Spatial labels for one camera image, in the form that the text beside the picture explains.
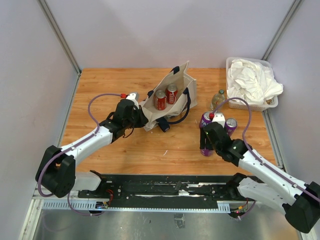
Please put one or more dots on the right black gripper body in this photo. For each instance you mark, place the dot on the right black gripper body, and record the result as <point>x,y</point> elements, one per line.
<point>217,148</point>

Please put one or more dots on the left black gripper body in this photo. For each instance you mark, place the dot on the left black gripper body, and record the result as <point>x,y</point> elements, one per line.
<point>132,122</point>

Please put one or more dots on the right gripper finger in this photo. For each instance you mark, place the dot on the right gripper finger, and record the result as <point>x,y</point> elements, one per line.
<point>208,144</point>
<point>202,141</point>

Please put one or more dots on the purple Fanta can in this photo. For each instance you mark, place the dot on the purple Fanta can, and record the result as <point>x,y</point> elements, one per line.
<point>206,119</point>

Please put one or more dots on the cream canvas tote bag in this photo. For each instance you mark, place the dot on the cream canvas tote bag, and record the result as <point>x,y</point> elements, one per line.
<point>173,113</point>

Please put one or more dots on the clear glass drink bottle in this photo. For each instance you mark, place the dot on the clear glass drink bottle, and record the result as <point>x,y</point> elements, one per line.
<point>217,99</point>

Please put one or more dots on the purple soda can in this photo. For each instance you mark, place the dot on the purple soda can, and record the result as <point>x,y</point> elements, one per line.
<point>230,126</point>
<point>206,152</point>

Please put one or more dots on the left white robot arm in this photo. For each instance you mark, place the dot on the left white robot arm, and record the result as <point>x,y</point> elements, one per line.
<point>57,176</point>

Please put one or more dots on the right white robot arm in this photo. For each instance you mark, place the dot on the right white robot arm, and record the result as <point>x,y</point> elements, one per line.
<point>297,200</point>

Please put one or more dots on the red soda can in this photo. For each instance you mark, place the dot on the red soda can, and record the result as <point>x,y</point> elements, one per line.
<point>171,93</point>
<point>160,100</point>

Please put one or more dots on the white plastic basket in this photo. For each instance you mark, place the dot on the white plastic basket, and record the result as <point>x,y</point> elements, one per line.
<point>250,100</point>

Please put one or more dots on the crumpled white cloth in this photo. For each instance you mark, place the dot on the crumpled white cloth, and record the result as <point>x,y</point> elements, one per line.
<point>252,80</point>

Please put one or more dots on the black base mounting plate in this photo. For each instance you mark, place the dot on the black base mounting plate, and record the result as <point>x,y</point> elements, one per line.
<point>165,192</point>

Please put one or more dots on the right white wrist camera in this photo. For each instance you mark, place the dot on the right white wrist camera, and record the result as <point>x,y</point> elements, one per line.
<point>217,117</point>

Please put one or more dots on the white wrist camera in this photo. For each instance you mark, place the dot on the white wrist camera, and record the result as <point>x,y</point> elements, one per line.
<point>133,96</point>
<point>217,117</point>

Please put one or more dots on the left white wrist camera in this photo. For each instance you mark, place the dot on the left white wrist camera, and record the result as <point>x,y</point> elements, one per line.
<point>133,96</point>

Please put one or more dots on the aluminium rail frame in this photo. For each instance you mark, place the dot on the aluminium rail frame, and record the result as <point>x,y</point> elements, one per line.
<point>74,218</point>

